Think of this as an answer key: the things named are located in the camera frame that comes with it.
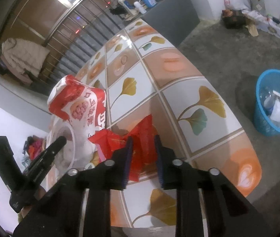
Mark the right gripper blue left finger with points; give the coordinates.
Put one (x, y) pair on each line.
(126, 158)

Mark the white lotion bottle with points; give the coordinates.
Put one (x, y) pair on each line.
(125, 4)

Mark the clear bottle blue label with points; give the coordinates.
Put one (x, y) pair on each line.
(268, 98)

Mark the dark grey side table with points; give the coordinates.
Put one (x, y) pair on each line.
(173, 19)

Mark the patterned tile tablecloth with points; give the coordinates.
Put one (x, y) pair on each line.
(144, 74)

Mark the red white paper bag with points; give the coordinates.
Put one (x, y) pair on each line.
(82, 106)

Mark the beige hanging jacket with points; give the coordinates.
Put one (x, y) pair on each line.
(23, 58)

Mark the clear plastic cup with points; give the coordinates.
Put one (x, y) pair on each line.
(77, 153)

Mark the blue plastic trash basket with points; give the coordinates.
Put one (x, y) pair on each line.
(263, 124)

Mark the small white bottle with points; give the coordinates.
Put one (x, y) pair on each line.
(139, 7)

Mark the dark bag on floor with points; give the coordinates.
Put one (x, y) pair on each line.
(233, 19)

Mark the metal balcony railing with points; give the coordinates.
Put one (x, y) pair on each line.
(80, 32)

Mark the white plastic bag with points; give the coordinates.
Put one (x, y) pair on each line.
(237, 4)

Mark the person's left hand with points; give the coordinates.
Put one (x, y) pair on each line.
(37, 196)

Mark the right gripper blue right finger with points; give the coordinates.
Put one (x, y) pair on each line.
(160, 149)

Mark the pile of colourful clutter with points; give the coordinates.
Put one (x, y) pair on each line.
(33, 147)

